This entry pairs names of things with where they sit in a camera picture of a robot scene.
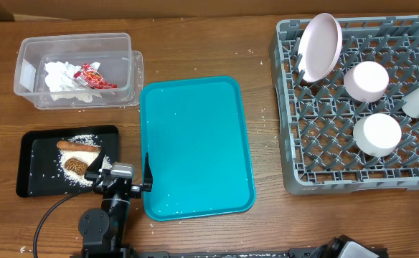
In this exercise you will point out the clear plastic bin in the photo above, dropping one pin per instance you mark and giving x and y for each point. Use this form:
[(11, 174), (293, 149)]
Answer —
[(32, 51)]

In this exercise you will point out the teal plastic tray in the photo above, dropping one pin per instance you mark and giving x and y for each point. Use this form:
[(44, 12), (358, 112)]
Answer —
[(195, 141)]

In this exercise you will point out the pale green saucer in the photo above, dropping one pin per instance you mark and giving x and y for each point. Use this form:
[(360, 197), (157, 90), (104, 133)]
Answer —
[(377, 135)]

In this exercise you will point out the large white plate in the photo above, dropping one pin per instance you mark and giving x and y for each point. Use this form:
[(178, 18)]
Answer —
[(320, 47)]

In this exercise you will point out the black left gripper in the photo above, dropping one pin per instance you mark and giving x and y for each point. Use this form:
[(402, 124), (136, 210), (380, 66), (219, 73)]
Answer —
[(134, 192)]

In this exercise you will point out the pile of white rice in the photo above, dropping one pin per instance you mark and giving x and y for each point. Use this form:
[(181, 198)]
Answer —
[(85, 157)]

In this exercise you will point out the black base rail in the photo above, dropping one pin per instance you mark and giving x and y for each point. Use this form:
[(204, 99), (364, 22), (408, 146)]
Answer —
[(291, 253)]

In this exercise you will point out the pink bowl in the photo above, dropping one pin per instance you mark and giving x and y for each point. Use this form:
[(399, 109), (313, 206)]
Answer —
[(366, 82)]

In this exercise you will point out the black tray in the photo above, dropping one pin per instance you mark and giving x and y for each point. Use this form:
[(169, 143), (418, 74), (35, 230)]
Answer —
[(38, 174)]

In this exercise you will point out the grey dishwasher rack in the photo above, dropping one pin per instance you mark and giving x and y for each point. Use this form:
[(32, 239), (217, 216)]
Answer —
[(318, 152)]

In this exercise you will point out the red ketchup packet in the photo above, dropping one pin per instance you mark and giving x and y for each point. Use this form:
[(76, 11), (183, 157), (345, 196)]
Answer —
[(88, 76)]

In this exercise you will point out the white napkin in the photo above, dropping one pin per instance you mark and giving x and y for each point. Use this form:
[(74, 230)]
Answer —
[(60, 81)]

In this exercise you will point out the carrot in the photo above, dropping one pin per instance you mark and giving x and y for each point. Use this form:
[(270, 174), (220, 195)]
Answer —
[(65, 145)]

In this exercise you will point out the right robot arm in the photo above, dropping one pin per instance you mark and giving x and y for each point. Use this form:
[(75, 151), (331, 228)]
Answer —
[(344, 247)]

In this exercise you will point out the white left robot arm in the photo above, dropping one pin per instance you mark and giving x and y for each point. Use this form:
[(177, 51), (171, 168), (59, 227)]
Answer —
[(103, 229)]

